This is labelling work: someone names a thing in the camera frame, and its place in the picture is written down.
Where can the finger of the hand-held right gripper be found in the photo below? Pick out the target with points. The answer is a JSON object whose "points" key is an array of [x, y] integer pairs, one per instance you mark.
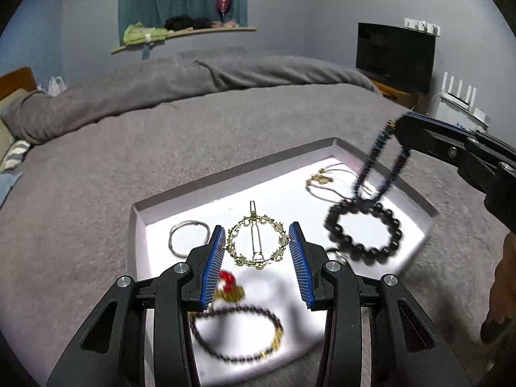
{"points": [[451, 125], [423, 137]]}

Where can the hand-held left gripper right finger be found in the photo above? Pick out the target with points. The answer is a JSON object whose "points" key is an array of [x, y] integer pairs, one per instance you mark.
{"points": [[300, 266]]}

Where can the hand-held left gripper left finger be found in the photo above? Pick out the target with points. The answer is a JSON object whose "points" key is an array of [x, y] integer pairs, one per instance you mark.
{"points": [[213, 266]]}

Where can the silver bangle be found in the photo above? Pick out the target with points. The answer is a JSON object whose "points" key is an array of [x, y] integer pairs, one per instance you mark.
{"points": [[173, 234]]}

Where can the gold round hair clip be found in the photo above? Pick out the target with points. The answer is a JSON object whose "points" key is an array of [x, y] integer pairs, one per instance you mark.
{"points": [[254, 225]]}

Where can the grey cardboard box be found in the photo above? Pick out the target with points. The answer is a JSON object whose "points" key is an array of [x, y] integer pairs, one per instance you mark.
{"points": [[266, 193]]}

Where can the person's right hand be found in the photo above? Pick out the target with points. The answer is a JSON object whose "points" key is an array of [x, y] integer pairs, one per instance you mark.
{"points": [[502, 282]]}

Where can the white router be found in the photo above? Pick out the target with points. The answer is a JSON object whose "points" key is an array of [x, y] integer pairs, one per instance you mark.
{"points": [[459, 94]]}

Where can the wooden desk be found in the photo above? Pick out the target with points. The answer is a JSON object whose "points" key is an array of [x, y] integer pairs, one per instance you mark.
{"points": [[397, 94]]}

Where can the black monitor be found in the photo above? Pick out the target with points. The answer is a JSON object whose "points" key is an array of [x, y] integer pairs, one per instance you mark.
{"points": [[395, 56]]}

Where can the grey bed blanket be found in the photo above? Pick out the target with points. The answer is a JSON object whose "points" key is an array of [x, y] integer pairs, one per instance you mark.
{"points": [[100, 177]]}

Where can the folded grey duvet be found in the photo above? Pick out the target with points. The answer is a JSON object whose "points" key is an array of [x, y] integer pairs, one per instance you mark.
{"points": [[181, 80]]}

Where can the blue quilt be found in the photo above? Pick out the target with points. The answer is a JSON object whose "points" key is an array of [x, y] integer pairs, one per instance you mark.
{"points": [[6, 187]]}

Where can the striped pillow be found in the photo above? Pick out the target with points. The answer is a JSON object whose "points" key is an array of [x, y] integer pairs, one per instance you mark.
{"points": [[14, 155]]}

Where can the wooden window sill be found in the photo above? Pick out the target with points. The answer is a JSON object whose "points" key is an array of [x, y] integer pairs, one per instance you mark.
{"points": [[189, 34]]}

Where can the white plastic bag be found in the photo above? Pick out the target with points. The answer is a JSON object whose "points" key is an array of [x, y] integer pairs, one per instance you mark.
{"points": [[56, 86]]}

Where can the pink glass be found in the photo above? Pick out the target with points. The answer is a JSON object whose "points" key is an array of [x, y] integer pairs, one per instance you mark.
{"points": [[224, 2]]}

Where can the green cloth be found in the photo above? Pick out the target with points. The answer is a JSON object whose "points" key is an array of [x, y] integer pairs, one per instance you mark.
{"points": [[141, 34]]}

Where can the black cloth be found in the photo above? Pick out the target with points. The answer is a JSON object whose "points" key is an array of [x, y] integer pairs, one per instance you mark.
{"points": [[187, 23]]}

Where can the olive pillow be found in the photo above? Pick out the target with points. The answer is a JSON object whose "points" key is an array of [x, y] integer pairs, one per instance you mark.
{"points": [[6, 107]]}

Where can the wooden headboard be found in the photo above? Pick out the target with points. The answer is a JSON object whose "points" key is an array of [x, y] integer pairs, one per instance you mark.
{"points": [[16, 80]]}

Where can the white wall hooks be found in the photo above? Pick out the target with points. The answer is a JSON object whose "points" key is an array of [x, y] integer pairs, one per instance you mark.
{"points": [[421, 26]]}

